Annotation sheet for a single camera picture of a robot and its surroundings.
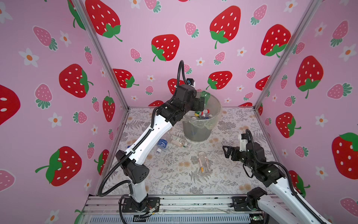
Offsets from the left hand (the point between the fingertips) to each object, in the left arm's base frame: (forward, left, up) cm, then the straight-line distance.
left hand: (197, 97), depth 71 cm
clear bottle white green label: (-5, +12, -35) cm, 37 cm away
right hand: (-16, -19, -22) cm, 33 cm away
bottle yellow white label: (-22, -6, -36) cm, 43 cm away
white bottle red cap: (+14, -9, -24) cm, 29 cm away
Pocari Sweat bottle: (-8, +22, -35) cm, 42 cm away
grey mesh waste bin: (-3, -1, -29) cm, 29 cm away
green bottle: (+8, -6, -5) cm, 11 cm away
